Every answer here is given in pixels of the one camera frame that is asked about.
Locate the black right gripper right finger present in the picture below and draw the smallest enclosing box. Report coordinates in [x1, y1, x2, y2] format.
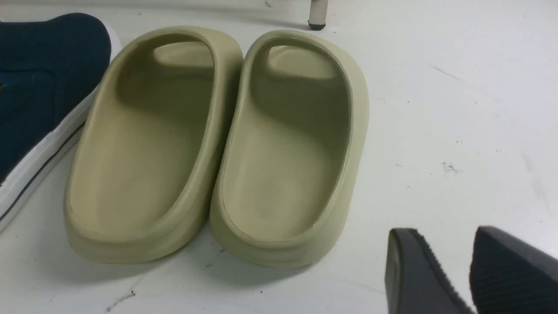
[469, 226, 558, 314]

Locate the navy canvas sneaker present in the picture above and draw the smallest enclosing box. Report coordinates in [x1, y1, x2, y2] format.
[0, 13, 122, 229]

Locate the steel shoe rack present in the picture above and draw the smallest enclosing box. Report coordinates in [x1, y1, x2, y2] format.
[308, 0, 329, 31]

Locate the beige foam slide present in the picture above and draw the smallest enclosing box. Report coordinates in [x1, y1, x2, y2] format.
[210, 30, 370, 268]
[64, 26, 244, 263]

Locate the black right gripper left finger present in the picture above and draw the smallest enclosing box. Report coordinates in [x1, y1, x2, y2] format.
[384, 227, 473, 314]

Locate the beige foam slide right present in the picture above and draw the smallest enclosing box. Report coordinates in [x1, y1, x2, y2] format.
[210, 30, 370, 268]

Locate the beige foam slide left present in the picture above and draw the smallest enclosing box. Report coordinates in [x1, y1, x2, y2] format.
[64, 26, 244, 263]

